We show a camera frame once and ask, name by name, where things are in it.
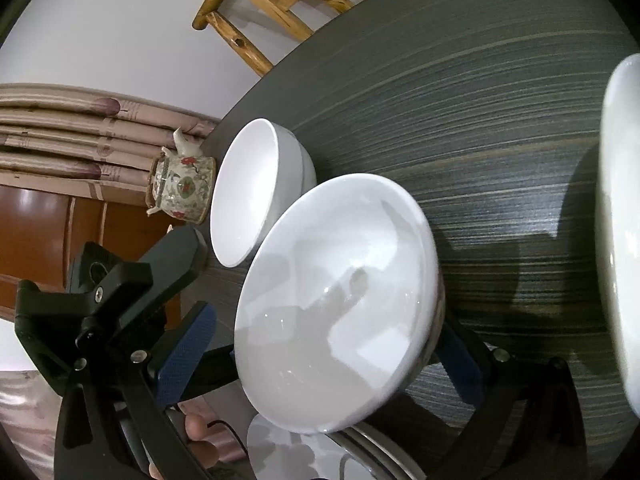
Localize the beige patterned curtain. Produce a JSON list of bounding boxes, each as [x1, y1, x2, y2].
[[0, 83, 221, 206]]

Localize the white bowl purple flowers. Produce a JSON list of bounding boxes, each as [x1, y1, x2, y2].
[[233, 173, 446, 435]]

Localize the brown wooden cabinet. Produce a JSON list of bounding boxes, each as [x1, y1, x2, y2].
[[0, 185, 181, 321]]

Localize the person's left hand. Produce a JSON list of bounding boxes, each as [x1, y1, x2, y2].
[[184, 412, 221, 477]]

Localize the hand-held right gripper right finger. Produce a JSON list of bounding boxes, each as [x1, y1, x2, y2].
[[440, 320, 588, 480]]

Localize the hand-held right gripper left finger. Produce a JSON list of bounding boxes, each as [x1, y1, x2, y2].
[[54, 301, 218, 480]]

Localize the white bowl pink flower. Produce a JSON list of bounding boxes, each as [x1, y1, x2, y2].
[[594, 53, 640, 419]]

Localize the plain white bowl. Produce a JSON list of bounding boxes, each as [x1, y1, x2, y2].
[[209, 118, 319, 268]]

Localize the floral ceramic teapot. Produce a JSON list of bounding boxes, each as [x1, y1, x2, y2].
[[145, 127, 217, 225]]

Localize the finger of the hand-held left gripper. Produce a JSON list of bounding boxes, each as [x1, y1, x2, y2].
[[177, 345, 242, 402], [137, 226, 207, 307]]

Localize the pink cloth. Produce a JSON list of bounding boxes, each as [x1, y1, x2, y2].
[[0, 370, 61, 461]]

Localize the bamboo chair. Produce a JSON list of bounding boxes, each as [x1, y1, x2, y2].
[[192, 0, 408, 77]]

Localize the pink lotus print plate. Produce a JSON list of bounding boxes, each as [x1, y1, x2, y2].
[[246, 412, 401, 480]]

